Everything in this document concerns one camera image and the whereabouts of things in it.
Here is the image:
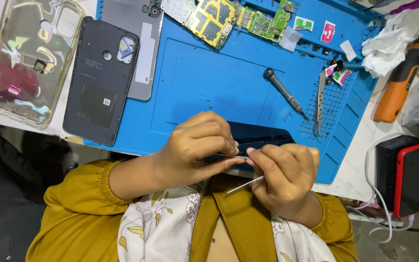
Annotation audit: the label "person's left hand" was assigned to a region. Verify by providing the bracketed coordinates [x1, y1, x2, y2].
[157, 111, 246, 188]

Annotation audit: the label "person's right hand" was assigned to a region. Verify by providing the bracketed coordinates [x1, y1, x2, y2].
[246, 144, 321, 216]

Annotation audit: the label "black smartphone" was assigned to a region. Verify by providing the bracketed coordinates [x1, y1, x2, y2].
[206, 122, 297, 172]

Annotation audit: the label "thin silver metal pry tool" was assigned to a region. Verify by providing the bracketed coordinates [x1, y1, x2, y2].
[224, 176, 265, 198]

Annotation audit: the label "grey precision screwdriver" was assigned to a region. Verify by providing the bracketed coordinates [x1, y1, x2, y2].
[263, 68, 310, 122]

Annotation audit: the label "silver metal tweezers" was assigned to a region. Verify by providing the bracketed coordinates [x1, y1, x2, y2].
[313, 71, 327, 138]

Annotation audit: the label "blue silicone repair mat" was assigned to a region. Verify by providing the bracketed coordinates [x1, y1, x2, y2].
[84, 0, 385, 185]

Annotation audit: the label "torn green wipe packet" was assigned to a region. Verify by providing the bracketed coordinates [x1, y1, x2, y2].
[332, 69, 352, 87]

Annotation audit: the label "black box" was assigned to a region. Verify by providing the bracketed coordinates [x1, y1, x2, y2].
[376, 135, 419, 212]

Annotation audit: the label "black-headed teal hand tool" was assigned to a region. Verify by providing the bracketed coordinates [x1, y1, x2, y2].
[335, 60, 365, 72]

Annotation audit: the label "clear plastic film piece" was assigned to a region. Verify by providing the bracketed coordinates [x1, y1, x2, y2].
[279, 26, 303, 52]

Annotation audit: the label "small white paper piece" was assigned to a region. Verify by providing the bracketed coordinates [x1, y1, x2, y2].
[340, 40, 357, 62]

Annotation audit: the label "white floral scarf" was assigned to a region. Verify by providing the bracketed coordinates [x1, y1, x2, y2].
[117, 180, 337, 262]

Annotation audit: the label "green circuit board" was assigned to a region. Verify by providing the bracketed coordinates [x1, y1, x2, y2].
[237, 0, 296, 43]

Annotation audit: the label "pink and white wipe packet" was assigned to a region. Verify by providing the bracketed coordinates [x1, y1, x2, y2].
[321, 21, 336, 44]

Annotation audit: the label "green and white wipe packet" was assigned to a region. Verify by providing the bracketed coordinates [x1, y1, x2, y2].
[293, 16, 315, 33]

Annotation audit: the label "phone in red case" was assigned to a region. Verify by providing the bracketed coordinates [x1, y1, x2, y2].
[393, 142, 419, 219]

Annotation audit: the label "orange rotary tool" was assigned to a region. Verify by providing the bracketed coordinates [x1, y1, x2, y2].
[374, 30, 419, 123]

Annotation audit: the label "yellow circuit board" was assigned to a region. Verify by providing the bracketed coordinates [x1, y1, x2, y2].
[184, 0, 238, 50]

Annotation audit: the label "crumpled white tissue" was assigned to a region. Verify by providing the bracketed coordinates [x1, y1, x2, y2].
[362, 16, 414, 79]

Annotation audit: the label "white perforated metal shield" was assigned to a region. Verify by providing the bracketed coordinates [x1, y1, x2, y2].
[160, 0, 199, 24]

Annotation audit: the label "dark grey phone back cover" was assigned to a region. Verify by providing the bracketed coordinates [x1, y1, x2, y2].
[63, 16, 140, 147]

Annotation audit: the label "mustard yellow blouse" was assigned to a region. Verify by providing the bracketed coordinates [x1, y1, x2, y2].
[26, 159, 359, 262]

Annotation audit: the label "black fabric bag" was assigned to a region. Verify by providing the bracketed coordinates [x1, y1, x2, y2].
[0, 122, 80, 262]

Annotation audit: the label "clear iridescent phone case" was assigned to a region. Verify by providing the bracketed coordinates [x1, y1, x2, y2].
[0, 0, 86, 130]

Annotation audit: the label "white cable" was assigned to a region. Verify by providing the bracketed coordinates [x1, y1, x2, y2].
[346, 133, 415, 244]

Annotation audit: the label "grey phone middle frame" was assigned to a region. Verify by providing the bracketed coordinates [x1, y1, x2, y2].
[101, 0, 164, 101]

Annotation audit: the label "purple handled tool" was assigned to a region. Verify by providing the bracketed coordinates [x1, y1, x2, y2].
[389, 0, 419, 16]

